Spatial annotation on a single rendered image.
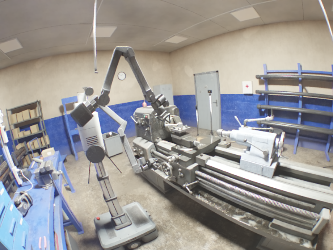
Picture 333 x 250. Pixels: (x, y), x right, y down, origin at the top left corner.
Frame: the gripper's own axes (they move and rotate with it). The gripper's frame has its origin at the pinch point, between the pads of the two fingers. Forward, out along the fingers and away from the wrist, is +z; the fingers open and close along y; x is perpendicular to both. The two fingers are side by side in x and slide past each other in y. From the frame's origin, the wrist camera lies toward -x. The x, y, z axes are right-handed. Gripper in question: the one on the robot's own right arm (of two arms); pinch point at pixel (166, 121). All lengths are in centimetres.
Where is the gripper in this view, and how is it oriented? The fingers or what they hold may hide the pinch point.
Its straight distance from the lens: 117.1
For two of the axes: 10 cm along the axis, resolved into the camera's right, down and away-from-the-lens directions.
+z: 5.0, 7.3, 4.7
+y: -5.6, -1.4, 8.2
